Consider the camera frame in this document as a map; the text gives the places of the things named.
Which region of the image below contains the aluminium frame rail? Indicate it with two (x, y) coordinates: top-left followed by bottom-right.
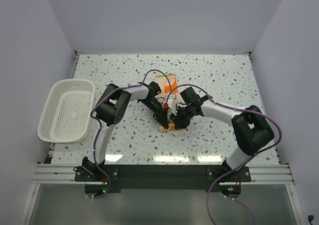
(32, 164), (294, 185)

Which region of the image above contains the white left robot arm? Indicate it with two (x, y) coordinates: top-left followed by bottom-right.
(83, 81), (169, 181)

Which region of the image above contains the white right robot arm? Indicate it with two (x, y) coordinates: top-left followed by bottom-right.
(170, 87), (275, 182)

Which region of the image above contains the white perforated plastic basket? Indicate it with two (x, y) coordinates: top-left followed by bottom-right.
(37, 79), (95, 143)

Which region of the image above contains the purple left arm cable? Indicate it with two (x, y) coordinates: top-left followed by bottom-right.
(84, 69), (175, 200)

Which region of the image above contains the orange patterned towel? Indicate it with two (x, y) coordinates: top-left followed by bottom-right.
(155, 73), (181, 132)

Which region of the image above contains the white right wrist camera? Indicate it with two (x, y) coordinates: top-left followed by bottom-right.
(162, 102), (176, 116)

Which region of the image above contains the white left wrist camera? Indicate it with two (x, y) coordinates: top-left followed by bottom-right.
(167, 94), (177, 112)

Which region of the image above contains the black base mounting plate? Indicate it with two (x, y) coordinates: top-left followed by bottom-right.
(73, 161), (251, 196)

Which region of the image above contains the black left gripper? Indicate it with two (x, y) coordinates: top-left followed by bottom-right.
(139, 98), (168, 129)

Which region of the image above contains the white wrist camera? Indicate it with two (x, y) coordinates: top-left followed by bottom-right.
(167, 94), (177, 112)
(162, 102), (176, 116)

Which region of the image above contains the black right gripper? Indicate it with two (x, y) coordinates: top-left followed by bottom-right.
(169, 104), (194, 130)

